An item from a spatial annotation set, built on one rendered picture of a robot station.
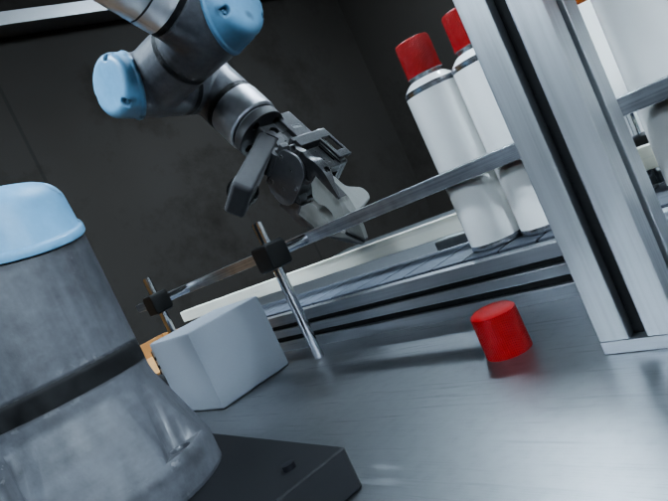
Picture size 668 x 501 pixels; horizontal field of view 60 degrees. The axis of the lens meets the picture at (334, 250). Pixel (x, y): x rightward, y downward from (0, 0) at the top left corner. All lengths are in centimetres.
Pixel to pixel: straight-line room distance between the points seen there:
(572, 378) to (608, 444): 8
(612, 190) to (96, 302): 31
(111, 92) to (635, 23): 52
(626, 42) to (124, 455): 43
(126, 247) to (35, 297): 258
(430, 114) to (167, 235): 256
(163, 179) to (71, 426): 275
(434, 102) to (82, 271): 32
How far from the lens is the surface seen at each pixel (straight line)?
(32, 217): 40
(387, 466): 35
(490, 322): 41
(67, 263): 39
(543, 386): 37
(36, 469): 38
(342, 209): 66
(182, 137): 321
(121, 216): 298
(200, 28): 63
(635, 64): 48
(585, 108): 33
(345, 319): 66
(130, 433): 38
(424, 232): 65
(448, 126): 54
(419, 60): 55
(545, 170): 35
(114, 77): 71
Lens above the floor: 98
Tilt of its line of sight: 4 degrees down
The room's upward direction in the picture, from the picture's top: 25 degrees counter-clockwise
